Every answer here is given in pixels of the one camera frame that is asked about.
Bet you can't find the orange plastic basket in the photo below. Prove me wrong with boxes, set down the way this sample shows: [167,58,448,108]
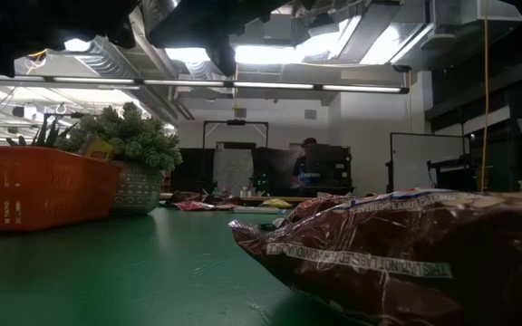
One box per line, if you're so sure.
[0,144,124,233]

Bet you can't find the white board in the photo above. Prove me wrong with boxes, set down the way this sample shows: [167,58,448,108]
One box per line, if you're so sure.
[385,131,470,197]

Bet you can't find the pale green potted succulent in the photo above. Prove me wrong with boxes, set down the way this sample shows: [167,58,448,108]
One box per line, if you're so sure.
[55,101,184,216]

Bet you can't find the black equipment cabinet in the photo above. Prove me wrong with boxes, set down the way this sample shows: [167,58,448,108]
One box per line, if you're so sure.
[304,143,355,194]

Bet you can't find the black partition panel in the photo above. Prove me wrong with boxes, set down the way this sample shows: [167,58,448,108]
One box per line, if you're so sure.
[169,147,217,194]

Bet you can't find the person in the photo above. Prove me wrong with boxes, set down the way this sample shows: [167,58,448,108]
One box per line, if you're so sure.
[290,137,319,190]

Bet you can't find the green table mat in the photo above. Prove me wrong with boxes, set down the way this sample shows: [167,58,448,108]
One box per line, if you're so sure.
[0,206,380,326]

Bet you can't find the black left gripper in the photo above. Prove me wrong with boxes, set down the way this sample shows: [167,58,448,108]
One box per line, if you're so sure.
[145,0,301,78]

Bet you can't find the dark green spiky plant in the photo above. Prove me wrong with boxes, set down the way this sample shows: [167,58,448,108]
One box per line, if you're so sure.
[5,112,79,149]

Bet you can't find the black machine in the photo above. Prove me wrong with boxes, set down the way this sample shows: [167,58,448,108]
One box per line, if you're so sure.
[426,155,479,192]

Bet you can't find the thin yellow hanging cable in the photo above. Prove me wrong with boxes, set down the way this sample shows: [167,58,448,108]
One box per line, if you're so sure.
[231,62,242,111]

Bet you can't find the long LED light bar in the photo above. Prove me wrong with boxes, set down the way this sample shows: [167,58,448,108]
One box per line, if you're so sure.
[0,74,411,95]

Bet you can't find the black frame stand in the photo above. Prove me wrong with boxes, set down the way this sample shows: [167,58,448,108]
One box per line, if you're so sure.
[201,119,270,150]

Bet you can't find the yellow candy bag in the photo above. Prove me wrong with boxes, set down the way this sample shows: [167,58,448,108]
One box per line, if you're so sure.
[259,198,294,210]
[81,134,116,163]

